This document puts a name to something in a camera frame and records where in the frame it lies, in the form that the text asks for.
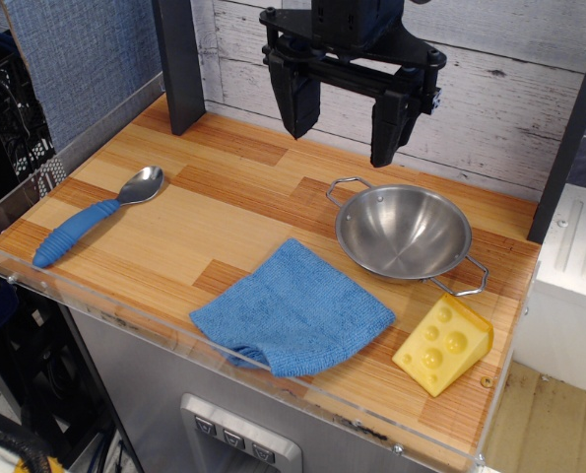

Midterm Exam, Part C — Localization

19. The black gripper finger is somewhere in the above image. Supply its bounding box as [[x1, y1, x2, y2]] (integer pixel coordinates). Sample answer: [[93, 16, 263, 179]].
[[267, 51, 321, 139], [370, 90, 420, 167]]

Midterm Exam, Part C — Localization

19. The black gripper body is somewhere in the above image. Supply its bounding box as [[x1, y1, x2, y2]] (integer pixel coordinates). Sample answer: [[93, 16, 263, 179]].
[[259, 1, 446, 114]]

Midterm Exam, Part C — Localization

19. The blue microfiber cloth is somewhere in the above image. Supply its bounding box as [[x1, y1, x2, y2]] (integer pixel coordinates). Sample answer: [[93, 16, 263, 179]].
[[190, 238, 395, 377]]

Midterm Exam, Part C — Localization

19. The yellow toy cheese wedge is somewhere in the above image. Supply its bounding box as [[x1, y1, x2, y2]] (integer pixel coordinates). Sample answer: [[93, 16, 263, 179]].
[[392, 294, 493, 397]]

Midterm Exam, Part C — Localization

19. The white ridged side unit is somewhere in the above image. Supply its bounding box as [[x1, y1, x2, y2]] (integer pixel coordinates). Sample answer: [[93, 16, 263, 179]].
[[513, 184, 586, 390]]

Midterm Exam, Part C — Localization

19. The black perforated crate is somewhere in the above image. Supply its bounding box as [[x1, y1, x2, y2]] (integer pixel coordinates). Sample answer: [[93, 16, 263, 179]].
[[0, 32, 55, 199]]

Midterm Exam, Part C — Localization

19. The clear acrylic table guard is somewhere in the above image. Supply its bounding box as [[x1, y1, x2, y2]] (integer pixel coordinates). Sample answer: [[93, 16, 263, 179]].
[[0, 71, 543, 473]]

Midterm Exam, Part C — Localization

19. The stainless steel cabinet front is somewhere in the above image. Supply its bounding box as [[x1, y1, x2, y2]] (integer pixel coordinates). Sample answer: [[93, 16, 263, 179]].
[[71, 310, 435, 472]]

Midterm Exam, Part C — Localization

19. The silver button control panel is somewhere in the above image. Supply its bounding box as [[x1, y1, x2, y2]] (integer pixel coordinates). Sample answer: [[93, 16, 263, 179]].
[[180, 393, 303, 472]]

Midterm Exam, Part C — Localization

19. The steel bowl with handles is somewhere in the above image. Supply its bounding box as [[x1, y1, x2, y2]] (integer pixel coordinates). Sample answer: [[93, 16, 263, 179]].
[[326, 176, 489, 297]]

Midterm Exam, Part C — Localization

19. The dark grey left post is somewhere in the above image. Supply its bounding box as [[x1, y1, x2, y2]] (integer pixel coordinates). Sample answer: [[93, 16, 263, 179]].
[[152, 0, 206, 136]]

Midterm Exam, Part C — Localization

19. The dark grey post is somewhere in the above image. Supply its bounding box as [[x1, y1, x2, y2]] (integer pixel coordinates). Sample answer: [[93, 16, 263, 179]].
[[527, 72, 586, 244], [152, 0, 206, 136]]

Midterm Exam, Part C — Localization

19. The blue handled metal spoon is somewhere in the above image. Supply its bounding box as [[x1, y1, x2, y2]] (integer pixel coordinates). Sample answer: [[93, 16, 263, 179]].
[[33, 166, 164, 268]]

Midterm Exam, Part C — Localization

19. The dark grey right post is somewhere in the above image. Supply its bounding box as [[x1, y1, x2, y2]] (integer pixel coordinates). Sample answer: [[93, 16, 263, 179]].
[[527, 72, 586, 244]]

